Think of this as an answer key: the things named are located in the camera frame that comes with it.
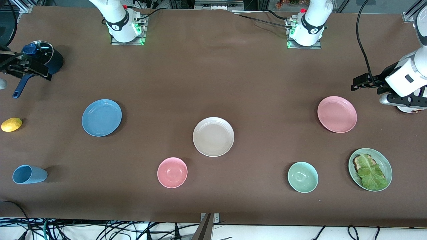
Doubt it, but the pink plate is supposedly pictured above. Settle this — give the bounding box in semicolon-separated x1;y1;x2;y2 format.
317;96;357;133

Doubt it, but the blue plate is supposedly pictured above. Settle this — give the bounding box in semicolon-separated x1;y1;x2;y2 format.
82;99;122;137

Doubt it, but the white toaster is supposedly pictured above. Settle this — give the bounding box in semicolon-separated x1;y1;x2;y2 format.
396;105;427;114

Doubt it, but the yellow lemon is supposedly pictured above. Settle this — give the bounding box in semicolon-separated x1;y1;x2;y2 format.
1;117;23;132

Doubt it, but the toasted bread slice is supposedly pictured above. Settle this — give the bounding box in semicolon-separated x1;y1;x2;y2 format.
353;154;387;182

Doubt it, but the mint green plate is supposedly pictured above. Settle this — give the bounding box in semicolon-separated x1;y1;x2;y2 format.
348;148;393;192

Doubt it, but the green lettuce leaf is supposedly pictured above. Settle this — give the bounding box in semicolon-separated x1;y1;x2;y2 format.
357;154;389;191

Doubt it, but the blue cup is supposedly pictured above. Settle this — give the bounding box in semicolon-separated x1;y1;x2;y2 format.
12;165;48;184

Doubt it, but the mint green bowl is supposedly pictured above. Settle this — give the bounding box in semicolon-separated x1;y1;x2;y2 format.
287;162;319;193

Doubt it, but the orange brown background item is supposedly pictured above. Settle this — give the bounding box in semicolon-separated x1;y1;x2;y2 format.
276;0;302;10

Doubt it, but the brown table cloth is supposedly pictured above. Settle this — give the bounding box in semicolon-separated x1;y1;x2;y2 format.
0;5;427;228

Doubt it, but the beige plate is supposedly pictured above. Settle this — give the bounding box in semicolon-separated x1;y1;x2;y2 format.
193;117;235;157

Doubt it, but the pink bowl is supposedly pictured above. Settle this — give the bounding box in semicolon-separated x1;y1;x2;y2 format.
157;157;188;189

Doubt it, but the dark stand bar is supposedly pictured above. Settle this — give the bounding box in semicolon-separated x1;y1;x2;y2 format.
191;213;214;240

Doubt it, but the dark blue pot with handle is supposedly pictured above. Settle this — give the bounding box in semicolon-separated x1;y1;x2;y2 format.
13;40;64;99

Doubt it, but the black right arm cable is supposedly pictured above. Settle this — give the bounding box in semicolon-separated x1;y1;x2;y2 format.
0;0;18;47

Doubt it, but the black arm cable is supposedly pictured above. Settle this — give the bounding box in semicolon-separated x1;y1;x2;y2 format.
0;0;18;47
356;0;379;87

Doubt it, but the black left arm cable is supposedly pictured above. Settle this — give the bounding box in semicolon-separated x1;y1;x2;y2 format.
356;0;379;87

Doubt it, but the aluminium frame profile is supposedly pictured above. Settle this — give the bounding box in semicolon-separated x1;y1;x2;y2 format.
12;0;34;14
402;5;418;23

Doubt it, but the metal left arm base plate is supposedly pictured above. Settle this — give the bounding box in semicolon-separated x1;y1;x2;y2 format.
286;18;322;50

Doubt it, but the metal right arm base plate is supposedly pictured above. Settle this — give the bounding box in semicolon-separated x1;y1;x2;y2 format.
111;15;147;46

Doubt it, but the grey metal rail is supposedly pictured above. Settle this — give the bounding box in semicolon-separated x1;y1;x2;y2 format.
194;0;245;11

